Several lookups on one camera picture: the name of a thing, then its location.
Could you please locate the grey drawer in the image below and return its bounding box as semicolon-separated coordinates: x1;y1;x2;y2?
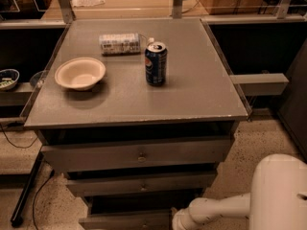
79;189;201;230
41;137;233;173
66;172;216;196

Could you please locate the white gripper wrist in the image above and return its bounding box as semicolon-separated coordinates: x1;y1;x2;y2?
172;208;204;230

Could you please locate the clear plastic water bottle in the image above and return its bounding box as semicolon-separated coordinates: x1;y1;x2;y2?
99;33;154;56

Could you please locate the black floor cable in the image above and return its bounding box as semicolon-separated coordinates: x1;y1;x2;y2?
0;116;56;230

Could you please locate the white paper bowl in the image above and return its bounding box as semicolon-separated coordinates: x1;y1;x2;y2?
55;57;106;91

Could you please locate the grey drawer cabinet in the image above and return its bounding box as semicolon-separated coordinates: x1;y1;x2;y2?
20;16;253;230

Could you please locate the grey side shelf beam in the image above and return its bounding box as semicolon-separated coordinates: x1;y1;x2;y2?
230;73;289;96

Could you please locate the grey middle drawer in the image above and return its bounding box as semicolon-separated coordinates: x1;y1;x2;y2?
66;172;216;196

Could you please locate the blue pepsi can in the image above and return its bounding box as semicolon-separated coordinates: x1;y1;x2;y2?
145;41;168;86

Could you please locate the grey top drawer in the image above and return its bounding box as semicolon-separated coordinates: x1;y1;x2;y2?
41;137;233;173

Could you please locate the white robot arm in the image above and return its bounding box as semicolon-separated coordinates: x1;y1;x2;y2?
172;154;307;230

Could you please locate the small blue patterned bowl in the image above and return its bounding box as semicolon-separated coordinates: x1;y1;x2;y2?
0;69;20;91

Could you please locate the grey bottom drawer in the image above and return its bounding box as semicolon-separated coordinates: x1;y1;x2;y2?
79;189;201;230

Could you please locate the black metal floor bar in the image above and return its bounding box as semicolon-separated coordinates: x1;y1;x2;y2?
11;152;43;228

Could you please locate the dark round dish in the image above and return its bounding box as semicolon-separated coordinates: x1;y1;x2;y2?
30;70;48;88

